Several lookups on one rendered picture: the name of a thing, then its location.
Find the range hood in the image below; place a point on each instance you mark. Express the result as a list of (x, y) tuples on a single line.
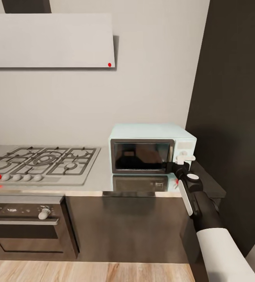
[(32, 36)]

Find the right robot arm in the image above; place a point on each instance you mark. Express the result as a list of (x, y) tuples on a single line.
[(223, 260)]

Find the burner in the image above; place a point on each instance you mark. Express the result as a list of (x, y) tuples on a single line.
[(47, 165)]

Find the microwave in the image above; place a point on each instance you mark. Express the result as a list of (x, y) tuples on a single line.
[(140, 148)]

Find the oven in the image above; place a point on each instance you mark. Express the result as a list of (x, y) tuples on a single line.
[(36, 227)]

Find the fridge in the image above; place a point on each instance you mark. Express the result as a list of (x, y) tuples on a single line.
[(222, 117)]

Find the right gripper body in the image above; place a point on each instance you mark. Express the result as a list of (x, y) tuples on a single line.
[(172, 167)]

